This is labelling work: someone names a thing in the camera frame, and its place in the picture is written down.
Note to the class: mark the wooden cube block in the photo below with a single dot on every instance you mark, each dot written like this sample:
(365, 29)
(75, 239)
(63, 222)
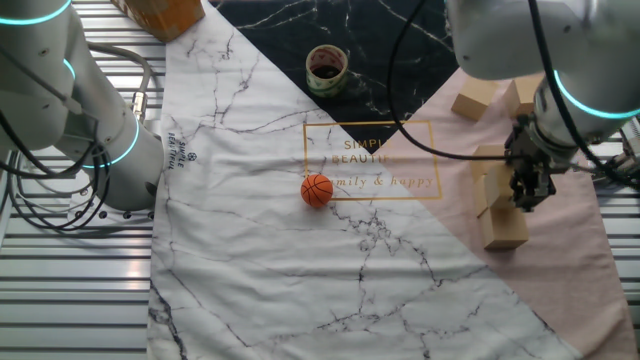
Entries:
(521, 95)
(474, 100)
(479, 197)
(487, 155)
(497, 185)
(502, 231)

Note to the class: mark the open cardboard box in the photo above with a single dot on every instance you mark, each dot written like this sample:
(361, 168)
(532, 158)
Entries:
(160, 15)

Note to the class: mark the marble pink black cloth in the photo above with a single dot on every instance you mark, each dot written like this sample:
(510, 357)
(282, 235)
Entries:
(275, 275)

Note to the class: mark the roll of clear tape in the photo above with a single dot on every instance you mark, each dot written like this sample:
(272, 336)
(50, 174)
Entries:
(326, 80)

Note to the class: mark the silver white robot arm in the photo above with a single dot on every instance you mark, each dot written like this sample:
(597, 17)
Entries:
(500, 40)

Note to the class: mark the small orange basketball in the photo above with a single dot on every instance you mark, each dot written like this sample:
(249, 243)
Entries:
(317, 190)

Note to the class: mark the black device mount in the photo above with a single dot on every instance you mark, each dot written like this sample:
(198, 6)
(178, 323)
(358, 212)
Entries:
(622, 167)

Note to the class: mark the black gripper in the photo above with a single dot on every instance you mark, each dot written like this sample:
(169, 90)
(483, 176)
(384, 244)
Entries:
(532, 150)

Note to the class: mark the small silver device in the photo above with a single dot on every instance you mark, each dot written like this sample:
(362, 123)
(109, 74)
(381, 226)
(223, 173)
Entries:
(634, 145)

